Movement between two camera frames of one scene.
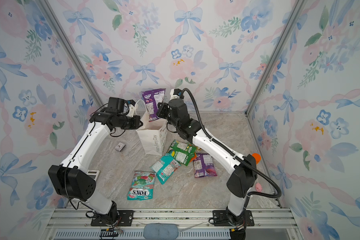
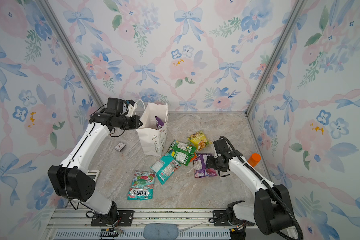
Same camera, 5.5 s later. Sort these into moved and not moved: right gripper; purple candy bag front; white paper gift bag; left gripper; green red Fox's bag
Moved: purple candy bag front; right gripper
Not moved: left gripper; green red Fox's bag; white paper gift bag
